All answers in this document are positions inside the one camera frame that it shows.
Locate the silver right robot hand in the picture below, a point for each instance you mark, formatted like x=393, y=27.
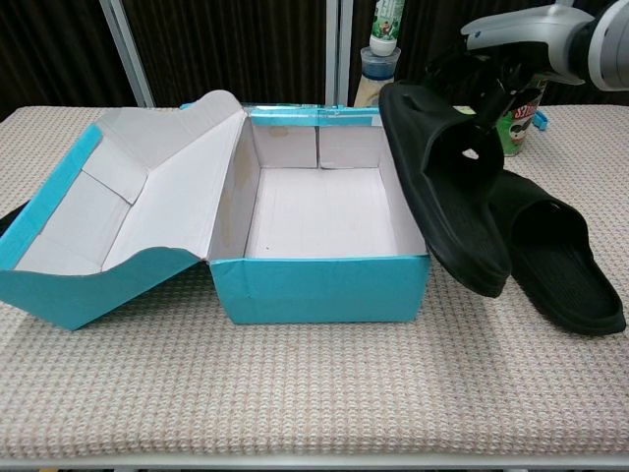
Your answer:
x=531, y=34

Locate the black rubber slipper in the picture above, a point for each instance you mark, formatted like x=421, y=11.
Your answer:
x=442, y=221
x=565, y=275

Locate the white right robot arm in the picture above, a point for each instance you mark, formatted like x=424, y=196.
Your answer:
x=611, y=44

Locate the light blue shoe box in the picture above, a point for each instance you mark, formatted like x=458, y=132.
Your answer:
x=319, y=290

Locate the black pleated curtain panel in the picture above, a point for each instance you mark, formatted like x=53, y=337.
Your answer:
x=49, y=54
x=231, y=49
x=432, y=24

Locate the green chip can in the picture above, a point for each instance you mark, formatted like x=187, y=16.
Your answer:
x=516, y=135

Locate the white green-label bottle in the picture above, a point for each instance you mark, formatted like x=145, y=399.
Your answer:
x=387, y=27

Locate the beige dressing bottle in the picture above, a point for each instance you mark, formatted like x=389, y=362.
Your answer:
x=373, y=83

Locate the beige waffle tablecloth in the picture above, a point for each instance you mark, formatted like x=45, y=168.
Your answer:
x=295, y=393

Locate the silver aluminium partition post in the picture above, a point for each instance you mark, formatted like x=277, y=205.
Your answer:
x=130, y=59
x=339, y=54

